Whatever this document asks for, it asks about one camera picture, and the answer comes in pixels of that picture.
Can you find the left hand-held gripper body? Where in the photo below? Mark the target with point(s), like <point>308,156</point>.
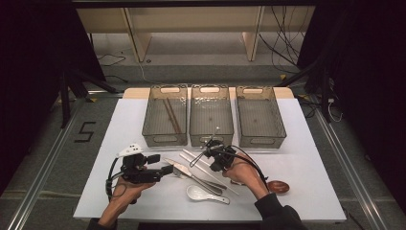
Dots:
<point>140,174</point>

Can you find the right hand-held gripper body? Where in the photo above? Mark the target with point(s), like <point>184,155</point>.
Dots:
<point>221,156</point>

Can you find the metal table knife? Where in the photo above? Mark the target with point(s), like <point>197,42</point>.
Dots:
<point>182,168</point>

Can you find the white chopstick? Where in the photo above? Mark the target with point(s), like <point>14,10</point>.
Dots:
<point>198,166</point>
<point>194,156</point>

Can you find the white ceramic spoon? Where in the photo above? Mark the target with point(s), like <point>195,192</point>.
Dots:
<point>196,193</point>

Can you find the transparent grey storage bin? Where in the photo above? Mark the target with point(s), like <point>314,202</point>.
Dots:
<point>210,111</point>
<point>259,120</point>
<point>156,118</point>

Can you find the brown wooden chopstick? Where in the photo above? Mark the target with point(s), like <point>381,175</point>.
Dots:
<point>170,119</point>
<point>175,115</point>

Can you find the brown wooden spoon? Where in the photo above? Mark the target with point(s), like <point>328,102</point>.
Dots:
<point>278,187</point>

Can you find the person's left hand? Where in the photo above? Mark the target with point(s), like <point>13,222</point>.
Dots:
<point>124,196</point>

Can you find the person's right hand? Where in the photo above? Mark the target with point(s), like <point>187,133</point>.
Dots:
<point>247,175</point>

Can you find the metal fork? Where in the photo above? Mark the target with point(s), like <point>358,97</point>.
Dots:
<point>176,173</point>

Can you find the white table mat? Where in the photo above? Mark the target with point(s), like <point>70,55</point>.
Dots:
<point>127,127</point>

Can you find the black metal stand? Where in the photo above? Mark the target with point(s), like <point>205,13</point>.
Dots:
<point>65,102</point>
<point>325,96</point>

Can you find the pale wooden desk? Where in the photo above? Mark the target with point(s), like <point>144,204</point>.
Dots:
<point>191,19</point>

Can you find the dark curtain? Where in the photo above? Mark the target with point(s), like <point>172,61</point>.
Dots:
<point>32,64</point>
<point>367,64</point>

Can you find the aluminium floor rail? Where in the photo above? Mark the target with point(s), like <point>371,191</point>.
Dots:
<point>46,169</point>
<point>348,169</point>

